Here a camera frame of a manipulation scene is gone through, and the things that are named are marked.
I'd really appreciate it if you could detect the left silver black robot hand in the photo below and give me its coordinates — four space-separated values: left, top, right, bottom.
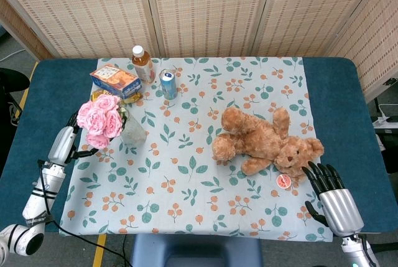
47 110 100 166

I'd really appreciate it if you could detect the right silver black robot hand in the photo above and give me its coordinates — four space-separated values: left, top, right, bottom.
302 161 365 237

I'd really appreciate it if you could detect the pink rose bouquet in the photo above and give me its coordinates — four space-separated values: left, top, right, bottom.
76 93 129 150

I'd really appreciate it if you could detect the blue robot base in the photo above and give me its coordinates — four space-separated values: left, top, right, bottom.
130 233 262 267

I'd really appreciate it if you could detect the clear textured glass vase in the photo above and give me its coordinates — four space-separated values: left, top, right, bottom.
119 108 148 148

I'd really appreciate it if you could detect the round pink paper tag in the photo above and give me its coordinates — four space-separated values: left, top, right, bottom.
276 174 292 189

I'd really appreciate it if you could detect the black round stand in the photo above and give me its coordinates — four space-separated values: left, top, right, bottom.
0 67 30 94

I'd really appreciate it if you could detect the blue cookie box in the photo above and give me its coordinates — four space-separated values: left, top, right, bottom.
89 64 143 100

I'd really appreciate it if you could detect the gold foil snack packet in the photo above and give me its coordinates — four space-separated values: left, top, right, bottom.
91 89 144 105

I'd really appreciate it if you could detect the white power strip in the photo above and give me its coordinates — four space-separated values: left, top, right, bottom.
371 115 398 129

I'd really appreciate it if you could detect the brown teddy bear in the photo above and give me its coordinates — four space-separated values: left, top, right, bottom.
211 106 325 184

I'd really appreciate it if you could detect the amber tea bottle white cap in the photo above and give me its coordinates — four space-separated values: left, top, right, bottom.
131 45 155 85

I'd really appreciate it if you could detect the light blue drink can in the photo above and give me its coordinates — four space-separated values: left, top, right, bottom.
159 68 178 101

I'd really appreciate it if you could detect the floral print tablecloth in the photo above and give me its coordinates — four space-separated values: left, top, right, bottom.
58 57 334 243

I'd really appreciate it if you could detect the woven bamboo folding screen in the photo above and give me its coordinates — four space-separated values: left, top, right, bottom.
0 0 398 103

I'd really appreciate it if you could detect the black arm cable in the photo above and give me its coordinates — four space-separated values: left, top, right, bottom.
37 159 132 267

